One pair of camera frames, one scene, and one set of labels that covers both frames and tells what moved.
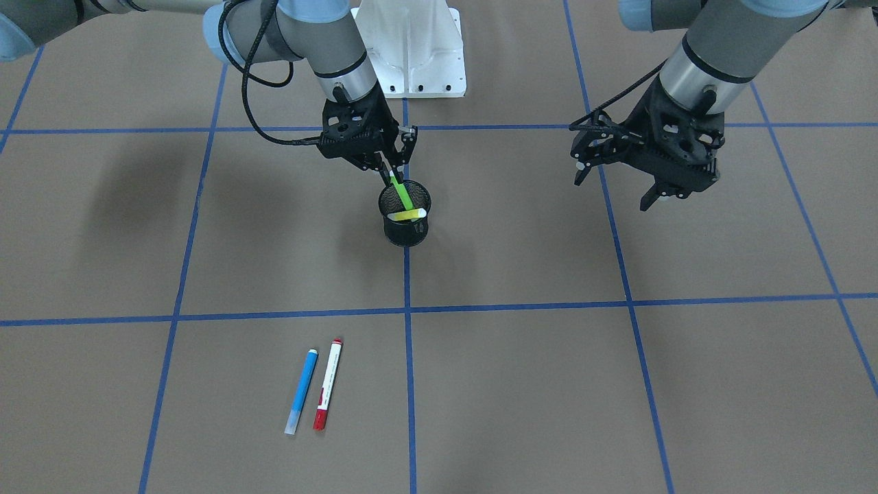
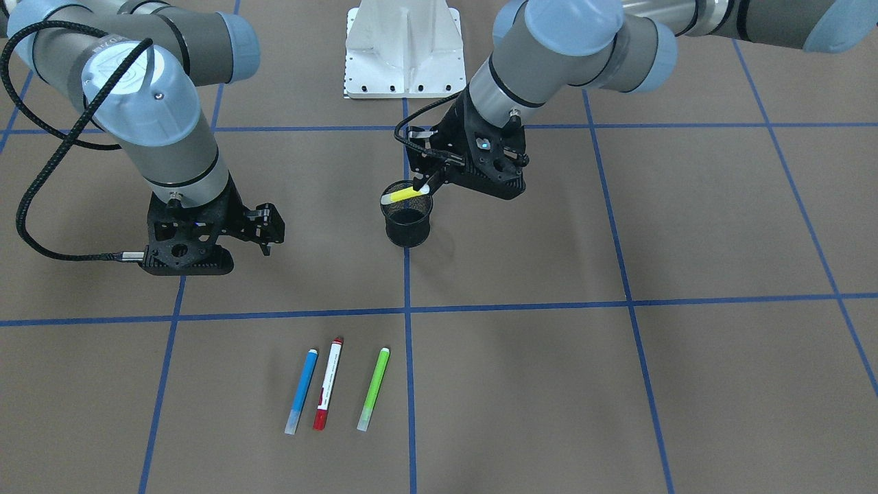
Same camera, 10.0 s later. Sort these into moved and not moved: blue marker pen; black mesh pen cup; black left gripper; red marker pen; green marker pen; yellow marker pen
Moved: black left gripper; yellow marker pen; green marker pen
Not moved: black mesh pen cup; blue marker pen; red marker pen
